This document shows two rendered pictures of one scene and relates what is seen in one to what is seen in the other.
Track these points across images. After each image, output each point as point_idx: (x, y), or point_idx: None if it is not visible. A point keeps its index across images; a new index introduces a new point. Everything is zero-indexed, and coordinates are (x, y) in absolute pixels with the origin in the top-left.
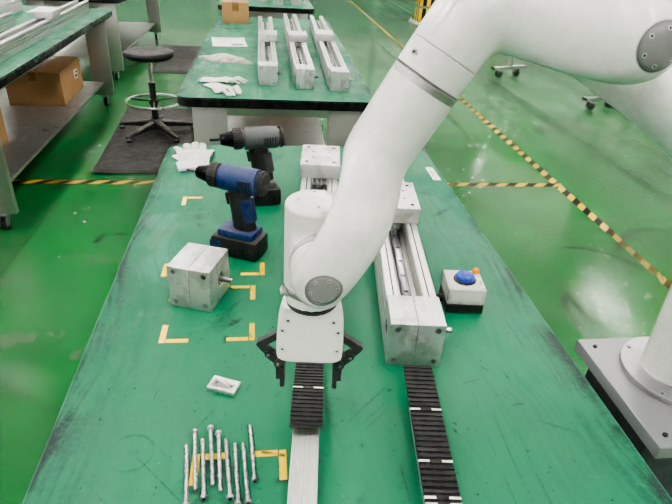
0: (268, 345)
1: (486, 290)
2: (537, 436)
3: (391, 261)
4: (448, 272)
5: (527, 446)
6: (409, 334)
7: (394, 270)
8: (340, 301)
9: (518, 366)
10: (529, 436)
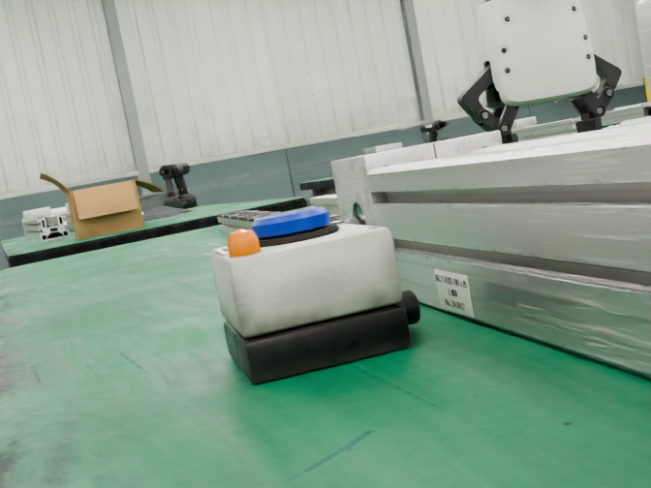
0: (603, 82)
1: (211, 252)
2: (166, 298)
3: (580, 134)
4: (363, 228)
5: (189, 290)
6: None
7: (544, 141)
8: (484, 3)
9: (156, 328)
10: (180, 295)
